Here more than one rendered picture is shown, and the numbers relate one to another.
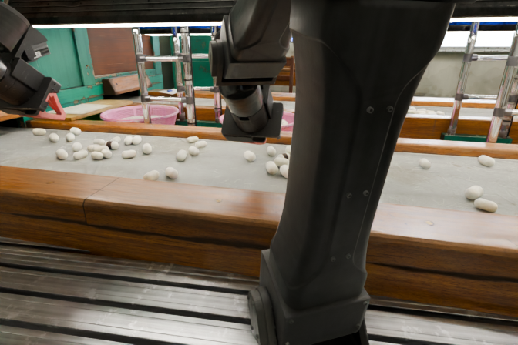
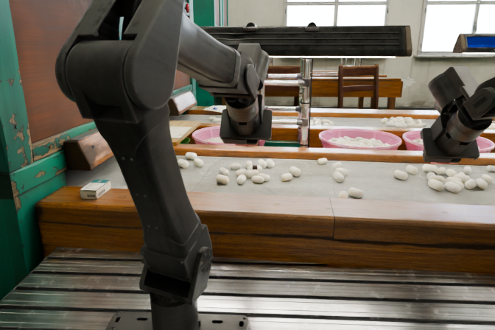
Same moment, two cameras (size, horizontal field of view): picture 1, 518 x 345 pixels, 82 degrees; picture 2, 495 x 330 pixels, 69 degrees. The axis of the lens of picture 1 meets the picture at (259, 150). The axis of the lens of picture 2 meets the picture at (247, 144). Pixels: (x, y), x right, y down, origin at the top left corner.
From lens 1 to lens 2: 52 cm
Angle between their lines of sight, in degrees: 7
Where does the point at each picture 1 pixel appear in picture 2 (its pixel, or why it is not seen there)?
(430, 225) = not seen: outside the picture
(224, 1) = (390, 39)
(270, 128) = (470, 151)
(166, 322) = (460, 309)
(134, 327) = (440, 314)
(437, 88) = not seen: hidden behind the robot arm
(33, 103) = (263, 134)
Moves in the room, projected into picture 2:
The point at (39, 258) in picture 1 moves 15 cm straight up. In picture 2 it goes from (290, 272) to (293, 195)
